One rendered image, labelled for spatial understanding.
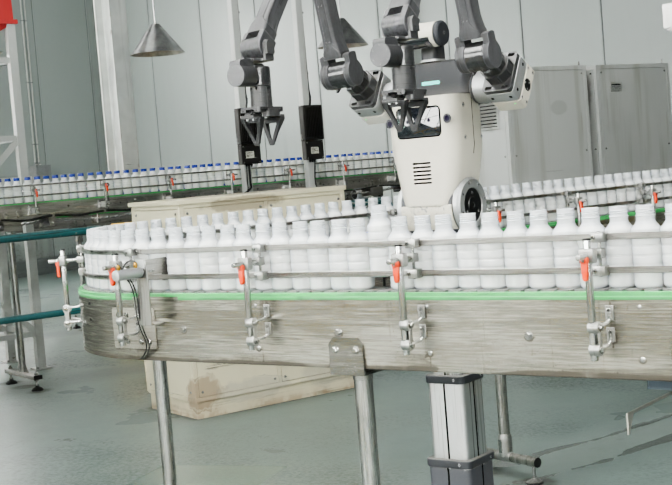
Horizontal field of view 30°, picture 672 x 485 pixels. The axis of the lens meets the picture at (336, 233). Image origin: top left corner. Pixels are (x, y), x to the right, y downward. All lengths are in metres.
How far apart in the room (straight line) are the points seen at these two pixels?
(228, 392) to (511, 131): 3.01
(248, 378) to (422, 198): 3.59
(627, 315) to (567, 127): 6.63
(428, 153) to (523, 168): 5.36
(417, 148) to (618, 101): 6.12
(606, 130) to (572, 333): 6.86
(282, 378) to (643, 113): 3.94
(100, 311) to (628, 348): 1.55
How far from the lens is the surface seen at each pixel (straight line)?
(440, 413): 3.61
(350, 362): 2.93
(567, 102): 9.17
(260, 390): 7.02
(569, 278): 2.64
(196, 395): 6.81
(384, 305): 2.86
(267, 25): 3.32
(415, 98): 3.01
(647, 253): 2.56
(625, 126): 9.59
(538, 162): 8.94
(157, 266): 3.31
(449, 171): 3.46
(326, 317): 2.96
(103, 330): 3.52
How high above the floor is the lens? 1.29
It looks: 3 degrees down
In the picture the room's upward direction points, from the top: 5 degrees counter-clockwise
